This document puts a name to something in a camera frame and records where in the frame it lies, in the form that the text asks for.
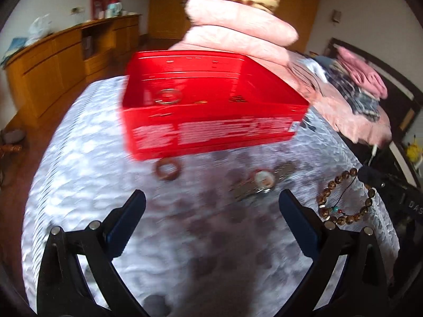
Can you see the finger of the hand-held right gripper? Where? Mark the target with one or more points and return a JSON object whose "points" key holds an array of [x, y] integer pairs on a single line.
{"points": [[370, 174]]}

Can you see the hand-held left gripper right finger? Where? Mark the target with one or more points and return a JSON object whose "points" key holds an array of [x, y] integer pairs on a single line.
{"points": [[297, 224]]}

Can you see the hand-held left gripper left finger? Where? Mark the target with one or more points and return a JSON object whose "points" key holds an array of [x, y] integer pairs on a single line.
{"points": [[127, 224]]}

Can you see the red tin box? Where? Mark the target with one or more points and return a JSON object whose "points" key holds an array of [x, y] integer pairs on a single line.
{"points": [[214, 132]]}

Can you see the silver bangle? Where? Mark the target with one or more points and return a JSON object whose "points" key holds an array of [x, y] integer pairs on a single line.
{"points": [[158, 100]]}

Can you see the yellow plush toy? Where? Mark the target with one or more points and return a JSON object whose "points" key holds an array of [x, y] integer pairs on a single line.
{"points": [[414, 150]]}

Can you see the round wristwatch with metal band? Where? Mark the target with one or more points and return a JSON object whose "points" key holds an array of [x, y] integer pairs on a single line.
{"points": [[264, 179]]}

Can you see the reddish brown bangle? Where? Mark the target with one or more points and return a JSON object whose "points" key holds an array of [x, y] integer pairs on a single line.
{"points": [[160, 175]]}

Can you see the white grey quilted bedspread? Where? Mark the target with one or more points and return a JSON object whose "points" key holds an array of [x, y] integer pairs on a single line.
{"points": [[198, 237]]}

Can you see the plaid folded clothes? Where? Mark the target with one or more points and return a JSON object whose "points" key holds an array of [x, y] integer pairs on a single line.
{"points": [[360, 102]]}

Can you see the dark wooden headboard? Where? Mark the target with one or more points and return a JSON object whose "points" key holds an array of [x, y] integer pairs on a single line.
{"points": [[400, 82]]}

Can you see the pink folded garment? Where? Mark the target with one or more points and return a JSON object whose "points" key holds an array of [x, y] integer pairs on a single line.
{"points": [[363, 72]]}

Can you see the taupe towel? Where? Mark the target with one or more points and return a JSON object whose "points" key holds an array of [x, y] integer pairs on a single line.
{"points": [[302, 79]]}

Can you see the white cloth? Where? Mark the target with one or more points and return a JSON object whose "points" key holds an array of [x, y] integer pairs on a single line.
{"points": [[315, 67]]}

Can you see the wooden sideboard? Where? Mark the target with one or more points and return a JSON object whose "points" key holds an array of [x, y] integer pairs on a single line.
{"points": [[49, 72]]}

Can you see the pink folded quilt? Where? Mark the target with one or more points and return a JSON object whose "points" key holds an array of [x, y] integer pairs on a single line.
{"points": [[238, 19], [231, 44]]}

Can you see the blue cloth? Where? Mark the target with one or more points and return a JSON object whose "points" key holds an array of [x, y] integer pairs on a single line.
{"points": [[15, 49]]}

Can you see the white plastic bag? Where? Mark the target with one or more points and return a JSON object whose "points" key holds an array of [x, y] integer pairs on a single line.
{"points": [[39, 28]]}

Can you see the wooden wardrobe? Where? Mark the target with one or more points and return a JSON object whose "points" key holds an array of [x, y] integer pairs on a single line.
{"points": [[172, 6]]}

